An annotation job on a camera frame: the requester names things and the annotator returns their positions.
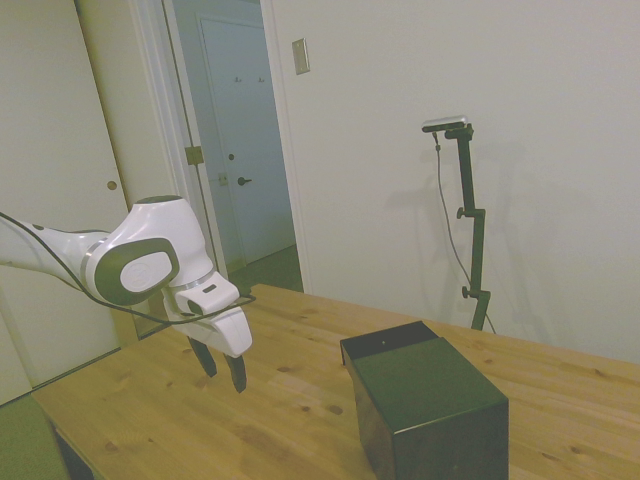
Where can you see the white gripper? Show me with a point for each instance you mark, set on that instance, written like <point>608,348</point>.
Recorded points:
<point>227,327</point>

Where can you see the black drawer cabinet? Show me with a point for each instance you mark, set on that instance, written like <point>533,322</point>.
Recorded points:
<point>440,400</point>

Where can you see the light wooden shelf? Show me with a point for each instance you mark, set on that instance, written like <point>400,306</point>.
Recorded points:
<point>147,327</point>

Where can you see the brass door latch plate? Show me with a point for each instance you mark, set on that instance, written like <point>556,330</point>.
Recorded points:
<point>222,179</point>

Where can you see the green upholstered chair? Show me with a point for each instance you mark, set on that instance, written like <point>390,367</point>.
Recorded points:
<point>25,440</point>

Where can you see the brass door hinge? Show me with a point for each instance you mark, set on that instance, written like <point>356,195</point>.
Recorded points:
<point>194,155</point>

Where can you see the pale blue hallway door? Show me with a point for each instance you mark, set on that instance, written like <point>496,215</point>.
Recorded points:
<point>245,150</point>

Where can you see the white open door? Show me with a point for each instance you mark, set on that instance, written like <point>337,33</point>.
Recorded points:
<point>135,125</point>

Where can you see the black camera stand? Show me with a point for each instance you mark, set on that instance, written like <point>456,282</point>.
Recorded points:
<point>475,235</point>

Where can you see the metal wall switch plate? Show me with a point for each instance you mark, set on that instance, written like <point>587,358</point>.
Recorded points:
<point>301,56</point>

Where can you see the grey camera on stand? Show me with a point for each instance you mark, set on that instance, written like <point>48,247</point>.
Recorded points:
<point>446,123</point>

